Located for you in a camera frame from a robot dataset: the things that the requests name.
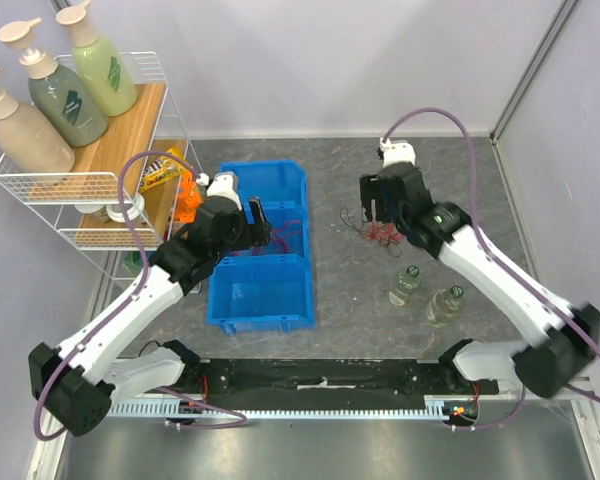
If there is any red black wire bundle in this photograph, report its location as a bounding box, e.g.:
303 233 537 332
339 207 406 259

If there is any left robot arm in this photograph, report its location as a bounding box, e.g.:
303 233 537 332
28 195 272 441

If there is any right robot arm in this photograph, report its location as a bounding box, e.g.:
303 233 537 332
359 162 600 398

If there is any orange plastic object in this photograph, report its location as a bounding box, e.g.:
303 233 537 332
174 171 203 223

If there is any blue three-compartment bin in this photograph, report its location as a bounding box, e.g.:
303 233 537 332
207 159 316 335

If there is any yellow candy bag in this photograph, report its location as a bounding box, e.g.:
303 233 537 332
138 146 186 193

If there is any left glass bottle green cap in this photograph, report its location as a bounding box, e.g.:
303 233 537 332
388 265 421 307

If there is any glass bottle green cap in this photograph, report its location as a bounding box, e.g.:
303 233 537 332
425 285 465 328
388 265 421 307

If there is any white jar on shelf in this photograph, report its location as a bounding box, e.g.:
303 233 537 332
106 193 147 226

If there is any right glass bottle green cap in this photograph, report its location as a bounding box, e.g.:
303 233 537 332
425 285 465 328

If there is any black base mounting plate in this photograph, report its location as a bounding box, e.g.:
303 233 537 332
168 359 499 412

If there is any dark green pump bottle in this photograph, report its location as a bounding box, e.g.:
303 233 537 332
0 18 108 148

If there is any light green pump bottle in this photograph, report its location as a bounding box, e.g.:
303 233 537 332
56 1 138 117

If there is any beige pump bottle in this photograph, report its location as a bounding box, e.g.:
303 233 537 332
0 87 75 174

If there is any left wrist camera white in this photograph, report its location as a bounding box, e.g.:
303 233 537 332
195 171 242 210

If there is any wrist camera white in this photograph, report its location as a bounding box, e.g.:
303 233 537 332
195 171 242 210
378 138 416 168

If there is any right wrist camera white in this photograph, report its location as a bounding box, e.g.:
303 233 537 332
378 138 416 168

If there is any white wire shelf rack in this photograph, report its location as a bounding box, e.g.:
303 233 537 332
0 52 203 289

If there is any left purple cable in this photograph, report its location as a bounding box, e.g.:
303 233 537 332
32 151 204 442

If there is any white slotted cable duct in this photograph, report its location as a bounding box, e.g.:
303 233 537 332
107 395 450 421

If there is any aluminium corner post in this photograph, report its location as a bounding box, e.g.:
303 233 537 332
489 0 582 145

